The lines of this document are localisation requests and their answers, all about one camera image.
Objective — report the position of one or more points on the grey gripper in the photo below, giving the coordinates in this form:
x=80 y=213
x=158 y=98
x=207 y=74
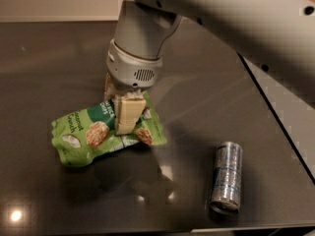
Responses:
x=131 y=72

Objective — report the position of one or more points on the green rice chip bag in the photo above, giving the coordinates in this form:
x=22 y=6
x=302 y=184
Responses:
x=83 y=135

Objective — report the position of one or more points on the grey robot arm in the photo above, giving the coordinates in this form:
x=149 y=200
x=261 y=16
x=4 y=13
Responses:
x=276 y=35

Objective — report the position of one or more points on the silver blue energy drink can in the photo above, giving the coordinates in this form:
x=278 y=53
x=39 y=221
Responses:
x=226 y=190

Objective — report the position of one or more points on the grey side table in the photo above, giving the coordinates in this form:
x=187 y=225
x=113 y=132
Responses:
x=295 y=117

